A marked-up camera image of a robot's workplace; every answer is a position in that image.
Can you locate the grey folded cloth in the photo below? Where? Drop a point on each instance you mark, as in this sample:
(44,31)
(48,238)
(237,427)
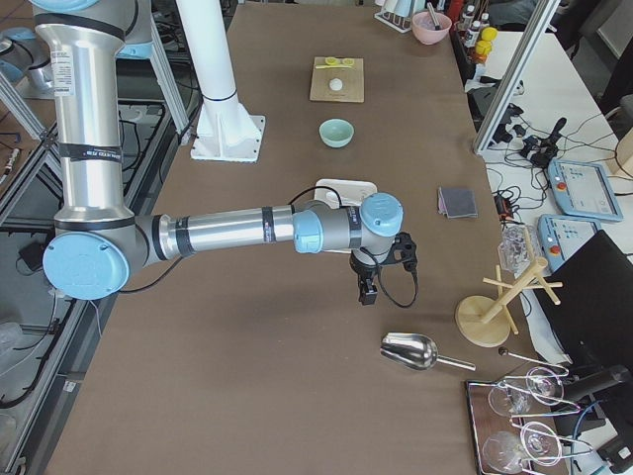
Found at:
(457,203)

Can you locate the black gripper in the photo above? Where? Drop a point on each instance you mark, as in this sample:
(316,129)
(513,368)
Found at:
(361,271)

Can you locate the aluminium frame post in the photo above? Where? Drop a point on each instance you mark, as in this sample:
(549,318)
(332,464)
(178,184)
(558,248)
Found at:
(536,27)

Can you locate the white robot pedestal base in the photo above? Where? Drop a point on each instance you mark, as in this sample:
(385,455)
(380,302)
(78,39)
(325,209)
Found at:
(225,130)

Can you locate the blue teach pendant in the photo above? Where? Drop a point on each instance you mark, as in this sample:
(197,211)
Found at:
(561,236)
(583,190)

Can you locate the lower blue teach pendant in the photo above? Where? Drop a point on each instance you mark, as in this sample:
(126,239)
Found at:
(561,236)

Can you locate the metal scoop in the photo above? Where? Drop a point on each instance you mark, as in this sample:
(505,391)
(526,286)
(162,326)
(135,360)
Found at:
(417,351)

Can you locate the black monitor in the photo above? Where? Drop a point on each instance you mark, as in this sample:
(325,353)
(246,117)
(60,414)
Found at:
(593,322)

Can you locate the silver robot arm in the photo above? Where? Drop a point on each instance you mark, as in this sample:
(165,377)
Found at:
(100,243)

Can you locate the cream rabbit tray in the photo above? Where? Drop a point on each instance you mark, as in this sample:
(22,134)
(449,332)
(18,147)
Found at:
(351,192)

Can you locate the upper blue teach pendant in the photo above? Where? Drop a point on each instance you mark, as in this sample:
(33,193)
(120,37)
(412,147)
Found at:
(583,190)

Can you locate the wine glass rack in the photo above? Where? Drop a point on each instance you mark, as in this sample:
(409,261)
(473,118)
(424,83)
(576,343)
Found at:
(512,422)

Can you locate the pink bowl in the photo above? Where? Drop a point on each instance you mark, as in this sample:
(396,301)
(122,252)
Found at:
(424,29)

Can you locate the light green ceramic bowl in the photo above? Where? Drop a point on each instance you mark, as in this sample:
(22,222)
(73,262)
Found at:
(336,133)

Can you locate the wooden mug tree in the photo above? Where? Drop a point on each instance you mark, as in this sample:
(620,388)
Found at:
(486,322)

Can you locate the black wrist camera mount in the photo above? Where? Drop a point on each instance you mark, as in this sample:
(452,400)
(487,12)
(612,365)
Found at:
(402,251)

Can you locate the wooden cutting board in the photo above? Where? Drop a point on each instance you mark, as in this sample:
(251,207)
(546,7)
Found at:
(352,78)

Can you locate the white steamed bun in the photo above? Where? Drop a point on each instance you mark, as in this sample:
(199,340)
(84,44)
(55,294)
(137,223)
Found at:
(335,84)

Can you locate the clear plastic container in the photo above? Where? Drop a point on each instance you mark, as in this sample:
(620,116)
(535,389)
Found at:
(518,247)

